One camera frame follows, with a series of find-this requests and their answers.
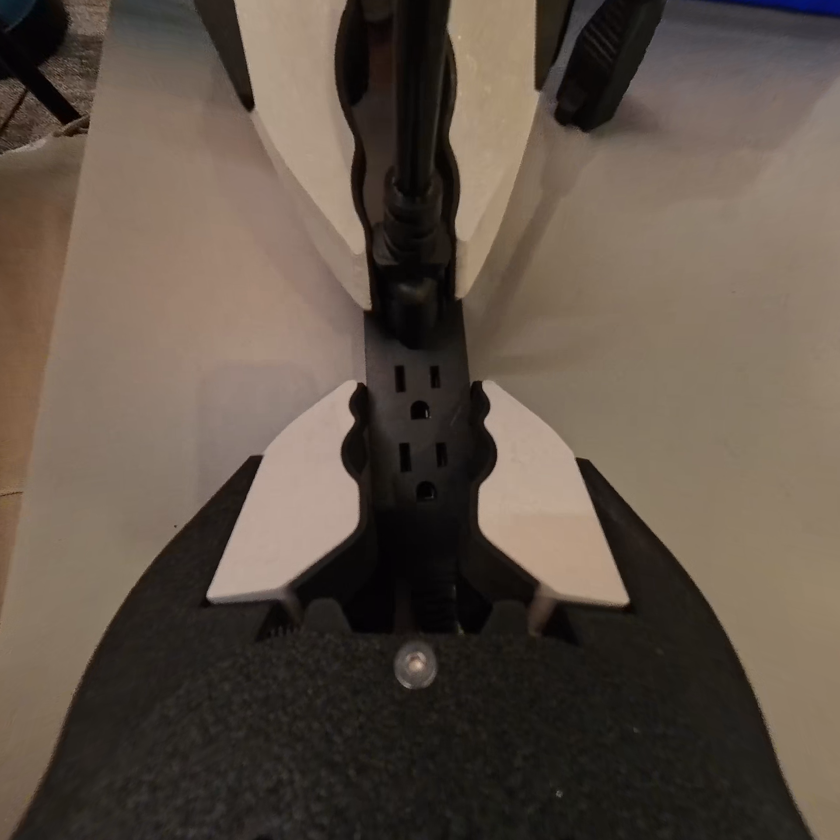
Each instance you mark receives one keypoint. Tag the black chair base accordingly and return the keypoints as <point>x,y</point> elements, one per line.
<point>52,98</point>

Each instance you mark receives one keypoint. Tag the black power strip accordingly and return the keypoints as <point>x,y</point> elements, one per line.
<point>387,420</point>

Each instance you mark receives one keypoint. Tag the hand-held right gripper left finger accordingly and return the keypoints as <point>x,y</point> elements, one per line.
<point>289,512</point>

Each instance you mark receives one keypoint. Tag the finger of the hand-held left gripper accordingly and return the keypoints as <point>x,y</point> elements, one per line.
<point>295,98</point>
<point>499,98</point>

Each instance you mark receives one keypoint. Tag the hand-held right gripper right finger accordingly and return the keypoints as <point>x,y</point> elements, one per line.
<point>544,518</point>

